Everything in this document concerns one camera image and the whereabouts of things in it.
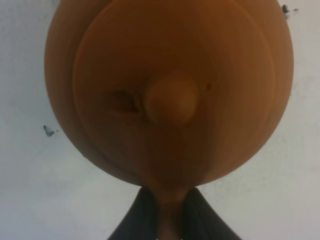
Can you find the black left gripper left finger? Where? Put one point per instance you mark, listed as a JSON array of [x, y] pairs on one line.
[[141, 221]]

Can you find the brown clay teapot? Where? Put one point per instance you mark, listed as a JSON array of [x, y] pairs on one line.
[[169, 94]]

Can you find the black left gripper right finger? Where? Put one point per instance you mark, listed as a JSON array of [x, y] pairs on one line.
[[201, 222]]

